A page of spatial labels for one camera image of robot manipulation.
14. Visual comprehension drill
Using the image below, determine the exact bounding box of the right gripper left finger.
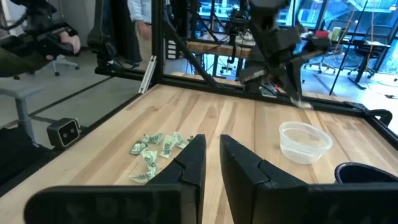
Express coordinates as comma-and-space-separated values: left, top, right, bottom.
24, 134, 207, 224

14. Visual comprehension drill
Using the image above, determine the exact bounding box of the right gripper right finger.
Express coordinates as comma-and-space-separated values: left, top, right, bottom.
220, 134, 398, 224

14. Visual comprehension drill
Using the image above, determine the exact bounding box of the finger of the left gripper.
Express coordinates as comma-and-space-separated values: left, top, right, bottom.
238, 63, 281, 95
284, 58, 313, 110

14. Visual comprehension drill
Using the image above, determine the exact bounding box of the green dollar bill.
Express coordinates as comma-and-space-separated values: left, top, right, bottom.
172, 131, 190, 150
128, 169, 157, 184
158, 135, 178, 160
129, 140, 149, 156
141, 150, 159, 172
142, 133, 165, 146

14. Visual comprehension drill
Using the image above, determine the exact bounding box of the person's forearm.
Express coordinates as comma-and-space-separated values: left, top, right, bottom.
0, 45, 52, 78

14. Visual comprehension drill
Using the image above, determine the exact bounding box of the wooden desk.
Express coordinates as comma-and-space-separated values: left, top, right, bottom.
185, 39, 254, 59

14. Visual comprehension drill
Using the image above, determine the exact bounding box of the small clear plastic container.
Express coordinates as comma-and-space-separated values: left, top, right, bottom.
279, 121, 334, 166

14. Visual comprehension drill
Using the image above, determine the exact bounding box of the black office chair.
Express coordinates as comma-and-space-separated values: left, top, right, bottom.
346, 24, 393, 79

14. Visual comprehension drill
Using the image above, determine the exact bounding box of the black cup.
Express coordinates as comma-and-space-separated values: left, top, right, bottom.
333, 162, 398, 185

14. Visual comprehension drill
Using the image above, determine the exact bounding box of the black table clamp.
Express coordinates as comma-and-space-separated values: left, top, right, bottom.
343, 100, 394, 128

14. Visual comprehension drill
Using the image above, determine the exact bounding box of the silver aluminium extrusion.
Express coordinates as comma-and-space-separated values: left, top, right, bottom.
138, 55, 157, 95

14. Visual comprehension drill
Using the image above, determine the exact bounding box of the person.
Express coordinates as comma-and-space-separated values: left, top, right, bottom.
126, 0, 154, 41

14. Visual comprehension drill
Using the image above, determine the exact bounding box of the white-base office chair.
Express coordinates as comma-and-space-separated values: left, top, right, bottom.
12, 55, 81, 80

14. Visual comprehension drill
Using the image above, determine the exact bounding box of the grey stool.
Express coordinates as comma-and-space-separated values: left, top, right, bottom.
0, 85, 44, 143

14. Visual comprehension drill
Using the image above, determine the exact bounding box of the person's hand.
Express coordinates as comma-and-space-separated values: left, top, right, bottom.
45, 30, 81, 61

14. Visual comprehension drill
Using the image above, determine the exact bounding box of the black table frame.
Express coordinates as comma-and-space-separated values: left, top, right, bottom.
0, 0, 398, 197

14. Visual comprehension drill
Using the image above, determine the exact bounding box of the table-level camera box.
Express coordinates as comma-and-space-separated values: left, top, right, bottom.
46, 117, 81, 148

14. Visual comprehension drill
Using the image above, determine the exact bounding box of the black leader arm handle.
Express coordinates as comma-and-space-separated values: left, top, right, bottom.
0, 0, 79, 59

